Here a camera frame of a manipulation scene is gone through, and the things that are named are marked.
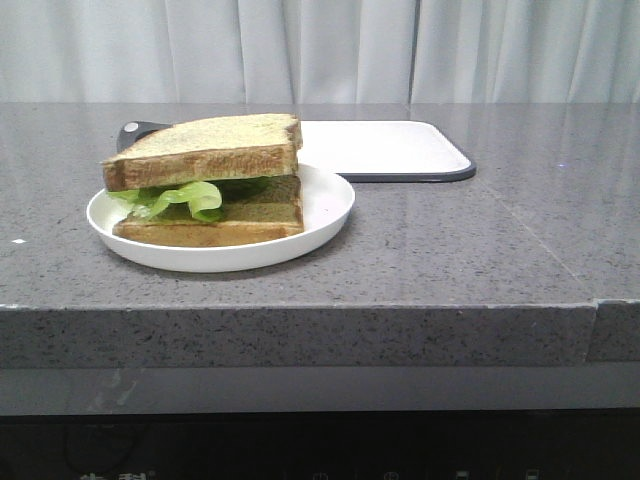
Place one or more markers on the white cutting board grey rim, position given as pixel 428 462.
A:
pixel 364 151

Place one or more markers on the green lettuce leaf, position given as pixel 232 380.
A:
pixel 197 200

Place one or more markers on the white round plate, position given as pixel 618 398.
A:
pixel 327 200

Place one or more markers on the bread slice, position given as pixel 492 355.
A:
pixel 218 148
pixel 252 211

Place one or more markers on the white curtain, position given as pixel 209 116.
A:
pixel 320 51

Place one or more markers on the black appliance panel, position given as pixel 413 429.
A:
pixel 561 444

